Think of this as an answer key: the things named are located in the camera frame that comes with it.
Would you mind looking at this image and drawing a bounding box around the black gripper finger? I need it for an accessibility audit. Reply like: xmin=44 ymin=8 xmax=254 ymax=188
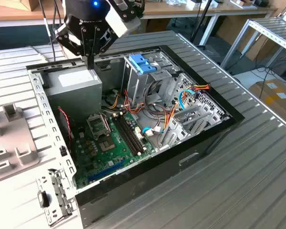
xmin=88 ymin=25 xmax=118 ymax=70
xmin=54 ymin=25 xmax=90 ymax=70

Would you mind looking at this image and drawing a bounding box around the blue data wire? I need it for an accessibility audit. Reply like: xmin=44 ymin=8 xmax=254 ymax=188
xmin=142 ymin=88 xmax=194 ymax=137

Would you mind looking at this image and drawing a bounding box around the orange power wire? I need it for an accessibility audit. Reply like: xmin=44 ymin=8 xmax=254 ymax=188
xmin=163 ymin=83 xmax=210 ymax=131

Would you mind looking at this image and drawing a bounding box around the grey metal disk bay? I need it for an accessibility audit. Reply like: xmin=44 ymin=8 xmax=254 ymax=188
xmin=157 ymin=104 xmax=229 ymax=150

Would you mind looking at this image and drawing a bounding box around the grey power supply unit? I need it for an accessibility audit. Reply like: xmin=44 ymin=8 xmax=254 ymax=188
xmin=45 ymin=69 xmax=103 ymax=122

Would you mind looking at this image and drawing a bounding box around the cardboard box on desk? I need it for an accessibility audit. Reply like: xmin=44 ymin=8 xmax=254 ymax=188
xmin=10 ymin=0 xmax=42 ymax=12

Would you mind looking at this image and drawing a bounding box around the grey metal drive cage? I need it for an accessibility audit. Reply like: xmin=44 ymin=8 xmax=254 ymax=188
xmin=121 ymin=51 xmax=182 ymax=108

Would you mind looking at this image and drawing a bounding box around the metal socket cover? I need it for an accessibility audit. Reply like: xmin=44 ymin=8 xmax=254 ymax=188
xmin=86 ymin=114 xmax=111 ymax=139

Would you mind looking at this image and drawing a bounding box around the black case fan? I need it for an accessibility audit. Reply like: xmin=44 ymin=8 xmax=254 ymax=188
xmin=56 ymin=106 xmax=75 ymax=153

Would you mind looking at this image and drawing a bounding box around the black RAM slot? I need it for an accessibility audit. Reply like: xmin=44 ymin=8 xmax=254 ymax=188
xmin=116 ymin=115 xmax=139 ymax=156
xmin=113 ymin=116 xmax=137 ymax=157
xmin=118 ymin=114 xmax=141 ymax=155
xmin=121 ymin=114 xmax=144 ymax=154

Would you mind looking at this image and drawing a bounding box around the wooden desk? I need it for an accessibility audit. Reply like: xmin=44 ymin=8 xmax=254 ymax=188
xmin=0 ymin=0 xmax=278 ymax=46

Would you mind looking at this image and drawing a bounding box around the CPU socket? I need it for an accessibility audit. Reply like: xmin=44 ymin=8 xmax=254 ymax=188
xmin=97 ymin=137 xmax=117 ymax=153

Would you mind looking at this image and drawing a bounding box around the black tripod stand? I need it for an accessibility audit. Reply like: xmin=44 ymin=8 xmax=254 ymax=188
xmin=190 ymin=0 xmax=214 ymax=47

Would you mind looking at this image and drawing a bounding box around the grey parts rack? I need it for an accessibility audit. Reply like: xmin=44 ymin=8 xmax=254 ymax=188
xmin=0 ymin=103 xmax=41 ymax=185

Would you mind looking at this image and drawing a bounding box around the green motherboard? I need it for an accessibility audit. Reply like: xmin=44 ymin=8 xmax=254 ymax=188
xmin=72 ymin=111 xmax=157 ymax=189

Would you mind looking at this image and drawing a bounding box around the blue expansion slot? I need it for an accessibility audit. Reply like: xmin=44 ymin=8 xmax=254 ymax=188
xmin=87 ymin=158 xmax=129 ymax=182

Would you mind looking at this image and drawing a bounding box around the black open PC case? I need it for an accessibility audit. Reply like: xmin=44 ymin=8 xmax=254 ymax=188
xmin=25 ymin=44 xmax=245 ymax=229

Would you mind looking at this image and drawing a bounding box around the plain brown cardboard box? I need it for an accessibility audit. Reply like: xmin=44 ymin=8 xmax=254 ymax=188
xmin=215 ymin=16 xmax=277 ymax=62

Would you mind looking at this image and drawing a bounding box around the metal slat side table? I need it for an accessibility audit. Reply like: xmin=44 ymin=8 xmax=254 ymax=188
xmin=220 ymin=18 xmax=286 ymax=70

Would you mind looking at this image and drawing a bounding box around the labelled cardboard box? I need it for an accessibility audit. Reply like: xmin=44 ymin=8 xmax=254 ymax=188
xmin=249 ymin=80 xmax=286 ymax=122

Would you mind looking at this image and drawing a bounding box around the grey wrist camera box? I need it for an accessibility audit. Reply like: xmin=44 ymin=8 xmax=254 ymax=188
xmin=104 ymin=0 xmax=146 ymax=38

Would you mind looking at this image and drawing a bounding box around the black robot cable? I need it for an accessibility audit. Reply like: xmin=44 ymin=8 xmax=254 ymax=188
xmin=39 ymin=0 xmax=65 ymax=62

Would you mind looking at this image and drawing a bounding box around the blue plastic drive bracket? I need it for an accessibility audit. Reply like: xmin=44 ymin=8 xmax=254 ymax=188
xmin=128 ymin=54 xmax=156 ymax=75

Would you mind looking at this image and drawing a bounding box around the yellow black wire bundle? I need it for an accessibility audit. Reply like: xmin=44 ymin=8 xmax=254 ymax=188
xmin=108 ymin=92 xmax=122 ymax=109

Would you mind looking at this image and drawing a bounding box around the red black twisted wire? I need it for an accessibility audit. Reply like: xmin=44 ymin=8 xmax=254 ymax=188
xmin=57 ymin=107 xmax=75 ymax=141

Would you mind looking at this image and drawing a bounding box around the black cable loop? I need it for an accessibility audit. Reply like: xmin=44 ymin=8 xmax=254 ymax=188
xmin=144 ymin=80 xmax=166 ymax=117

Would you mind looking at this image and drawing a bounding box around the red orange wire bundle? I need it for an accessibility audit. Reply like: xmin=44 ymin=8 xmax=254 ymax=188
xmin=123 ymin=89 xmax=147 ymax=115

